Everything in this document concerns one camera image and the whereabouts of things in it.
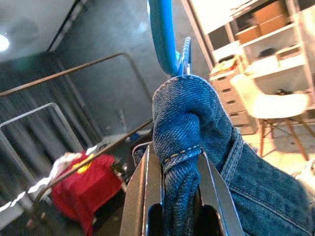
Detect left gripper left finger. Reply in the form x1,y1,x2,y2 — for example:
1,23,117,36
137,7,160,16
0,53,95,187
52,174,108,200
119,142,164,236

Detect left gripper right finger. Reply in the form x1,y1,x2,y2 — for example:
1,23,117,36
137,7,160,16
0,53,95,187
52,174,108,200
197,149,245,236

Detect blue denim jacket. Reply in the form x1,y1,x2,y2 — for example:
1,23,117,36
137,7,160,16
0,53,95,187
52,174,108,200
132,74,315,236

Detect light blue plastic hanger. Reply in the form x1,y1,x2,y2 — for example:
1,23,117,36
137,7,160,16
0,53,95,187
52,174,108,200
147,0,193,77

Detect red cloth with yellow print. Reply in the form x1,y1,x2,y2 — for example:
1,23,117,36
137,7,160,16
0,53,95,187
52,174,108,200
50,151,124,236

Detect white cloth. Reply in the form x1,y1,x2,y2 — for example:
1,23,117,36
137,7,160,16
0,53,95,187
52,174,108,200
0,145,99,213

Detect beige drawer unit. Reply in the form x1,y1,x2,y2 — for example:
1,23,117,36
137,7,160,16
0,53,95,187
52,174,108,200
211,71,258,135

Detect white shell chair wooden legs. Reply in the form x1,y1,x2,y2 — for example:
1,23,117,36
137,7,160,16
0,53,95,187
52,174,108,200
231,73,311,162

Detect black clothes rack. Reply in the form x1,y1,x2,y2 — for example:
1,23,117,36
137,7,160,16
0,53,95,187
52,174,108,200
0,52,155,214

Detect brown cardboard box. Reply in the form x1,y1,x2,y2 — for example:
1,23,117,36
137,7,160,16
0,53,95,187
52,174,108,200
258,14,296,35
252,0,290,25
235,24,262,45

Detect white shelving unit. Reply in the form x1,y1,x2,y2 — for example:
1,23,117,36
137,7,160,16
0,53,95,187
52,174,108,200
182,0,315,138

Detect round ceiling lamp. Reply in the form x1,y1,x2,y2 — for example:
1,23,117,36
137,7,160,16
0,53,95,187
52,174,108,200
0,33,10,54

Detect grey metal frame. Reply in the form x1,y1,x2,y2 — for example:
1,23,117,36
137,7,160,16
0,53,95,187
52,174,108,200
0,102,86,177

